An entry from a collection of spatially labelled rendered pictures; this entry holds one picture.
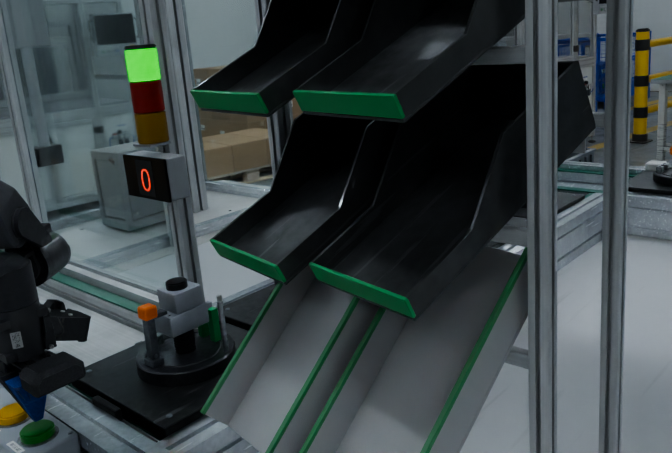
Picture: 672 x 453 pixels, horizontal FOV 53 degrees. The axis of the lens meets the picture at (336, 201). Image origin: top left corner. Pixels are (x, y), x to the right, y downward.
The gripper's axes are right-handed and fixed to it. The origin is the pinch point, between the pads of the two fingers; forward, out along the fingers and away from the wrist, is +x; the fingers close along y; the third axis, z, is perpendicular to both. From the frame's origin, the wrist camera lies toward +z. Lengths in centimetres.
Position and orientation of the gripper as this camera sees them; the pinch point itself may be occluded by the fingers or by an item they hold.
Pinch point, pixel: (32, 394)
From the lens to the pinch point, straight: 94.2
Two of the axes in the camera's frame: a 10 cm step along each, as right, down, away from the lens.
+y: -7.4, -1.2, 6.6
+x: 0.8, 9.6, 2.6
